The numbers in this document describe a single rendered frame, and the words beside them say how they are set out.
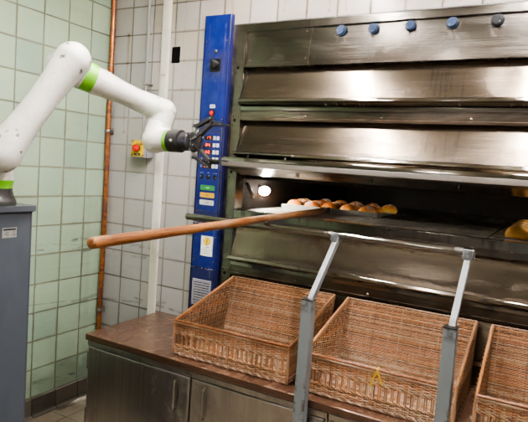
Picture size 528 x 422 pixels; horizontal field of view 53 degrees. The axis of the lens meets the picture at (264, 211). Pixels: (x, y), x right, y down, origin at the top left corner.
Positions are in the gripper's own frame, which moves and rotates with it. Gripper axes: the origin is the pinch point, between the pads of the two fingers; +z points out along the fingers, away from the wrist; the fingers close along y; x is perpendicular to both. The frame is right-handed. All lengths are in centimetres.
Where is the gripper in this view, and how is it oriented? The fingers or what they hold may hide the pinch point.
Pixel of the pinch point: (225, 143)
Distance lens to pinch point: 207.3
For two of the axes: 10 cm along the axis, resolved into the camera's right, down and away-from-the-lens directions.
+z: 8.8, 1.0, -4.7
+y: -0.7, 9.9, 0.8
